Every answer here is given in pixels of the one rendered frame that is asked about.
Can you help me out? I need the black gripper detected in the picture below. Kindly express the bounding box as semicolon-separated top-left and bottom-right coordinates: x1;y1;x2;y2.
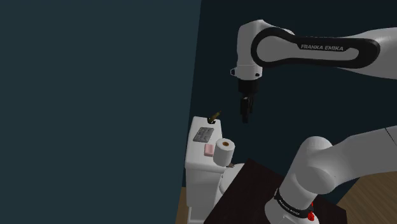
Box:
237;78;260;124

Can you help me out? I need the grey flat remote control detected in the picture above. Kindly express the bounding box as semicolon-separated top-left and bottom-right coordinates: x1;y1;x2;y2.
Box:
192;127;215;143

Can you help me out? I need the white toilet paper roll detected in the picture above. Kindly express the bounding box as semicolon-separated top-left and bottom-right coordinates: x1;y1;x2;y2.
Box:
212;137;235;167

